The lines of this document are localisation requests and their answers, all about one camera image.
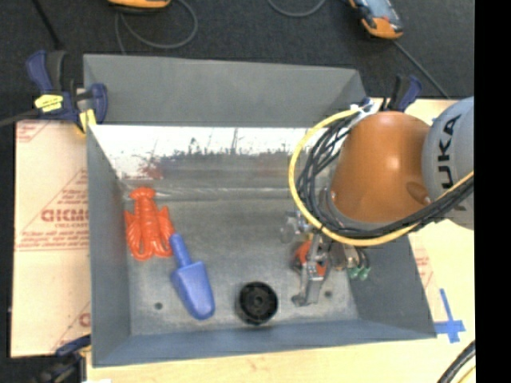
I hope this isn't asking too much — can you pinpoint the black round wheel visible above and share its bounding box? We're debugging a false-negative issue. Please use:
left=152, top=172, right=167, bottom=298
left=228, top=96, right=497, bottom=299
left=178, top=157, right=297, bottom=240
left=235, top=280, right=279, bottom=326

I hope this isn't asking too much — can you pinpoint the blue toy scoop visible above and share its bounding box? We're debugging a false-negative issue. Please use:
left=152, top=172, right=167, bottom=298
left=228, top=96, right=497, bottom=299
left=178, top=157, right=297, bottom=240
left=168, top=232, right=217, bottom=322

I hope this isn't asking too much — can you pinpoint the orange toy lobster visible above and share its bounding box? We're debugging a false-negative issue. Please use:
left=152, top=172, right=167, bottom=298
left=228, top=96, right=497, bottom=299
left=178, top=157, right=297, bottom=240
left=123, top=186, right=176, bottom=262

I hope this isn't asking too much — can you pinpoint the orange-red toy piece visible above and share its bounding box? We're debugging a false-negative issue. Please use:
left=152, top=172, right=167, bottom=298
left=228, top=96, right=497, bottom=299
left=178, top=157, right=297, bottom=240
left=293, top=239, right=330, bottom=275

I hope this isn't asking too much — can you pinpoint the grey metal bin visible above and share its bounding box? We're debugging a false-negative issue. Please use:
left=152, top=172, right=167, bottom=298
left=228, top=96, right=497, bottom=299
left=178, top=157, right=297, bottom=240
left=82, top=53, right=438, bottom=369

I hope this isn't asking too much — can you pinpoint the brown cardboard board red print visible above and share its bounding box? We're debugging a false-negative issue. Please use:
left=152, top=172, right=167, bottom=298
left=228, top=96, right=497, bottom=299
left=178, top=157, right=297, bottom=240
left=10, top=97, right=475, bottom=359

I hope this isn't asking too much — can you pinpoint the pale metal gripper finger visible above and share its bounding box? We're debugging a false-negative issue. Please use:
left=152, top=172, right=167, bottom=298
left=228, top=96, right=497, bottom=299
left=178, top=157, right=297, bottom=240
left=279, top=210, right=313, bottom=244
left=291, top=264, right=327, bottom=308

